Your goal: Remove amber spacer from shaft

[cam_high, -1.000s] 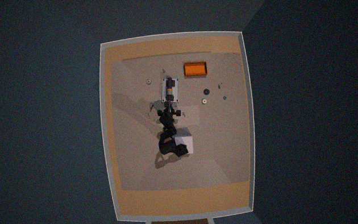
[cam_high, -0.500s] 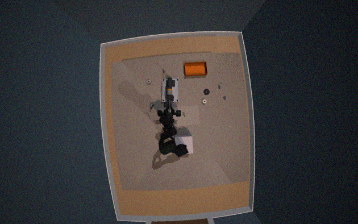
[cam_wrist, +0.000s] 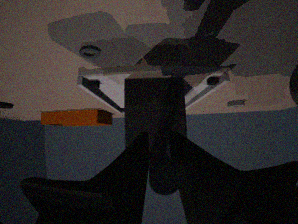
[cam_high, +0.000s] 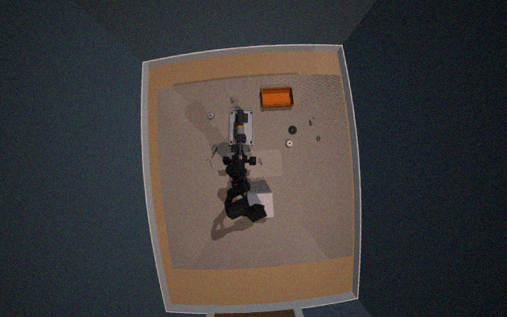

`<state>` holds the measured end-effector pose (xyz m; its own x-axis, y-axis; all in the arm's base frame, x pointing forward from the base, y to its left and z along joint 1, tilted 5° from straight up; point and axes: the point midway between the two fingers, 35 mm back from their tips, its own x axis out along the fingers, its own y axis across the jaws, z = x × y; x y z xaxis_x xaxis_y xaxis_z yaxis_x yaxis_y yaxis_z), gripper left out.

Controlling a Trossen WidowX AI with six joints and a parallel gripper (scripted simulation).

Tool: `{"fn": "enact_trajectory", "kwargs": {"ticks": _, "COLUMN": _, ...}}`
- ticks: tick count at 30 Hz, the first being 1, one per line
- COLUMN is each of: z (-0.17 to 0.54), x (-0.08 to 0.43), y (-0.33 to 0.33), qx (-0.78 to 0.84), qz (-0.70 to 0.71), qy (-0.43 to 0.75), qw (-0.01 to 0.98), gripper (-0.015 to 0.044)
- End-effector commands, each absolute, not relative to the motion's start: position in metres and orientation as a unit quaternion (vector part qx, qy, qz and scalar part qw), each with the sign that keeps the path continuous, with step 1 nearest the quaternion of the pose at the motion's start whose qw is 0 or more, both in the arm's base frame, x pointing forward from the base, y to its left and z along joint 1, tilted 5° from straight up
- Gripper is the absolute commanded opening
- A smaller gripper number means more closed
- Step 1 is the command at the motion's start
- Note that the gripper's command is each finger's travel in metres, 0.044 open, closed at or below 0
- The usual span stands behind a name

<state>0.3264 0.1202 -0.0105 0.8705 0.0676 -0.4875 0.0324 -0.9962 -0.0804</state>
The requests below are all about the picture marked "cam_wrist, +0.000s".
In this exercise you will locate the orange-brown open tray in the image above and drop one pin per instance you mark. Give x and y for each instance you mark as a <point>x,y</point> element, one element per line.
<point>76,118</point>

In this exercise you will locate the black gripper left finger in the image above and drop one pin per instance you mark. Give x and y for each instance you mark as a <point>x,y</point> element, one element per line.
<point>115,196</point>

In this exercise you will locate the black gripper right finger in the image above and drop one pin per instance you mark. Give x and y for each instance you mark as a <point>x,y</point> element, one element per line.
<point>212,191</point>

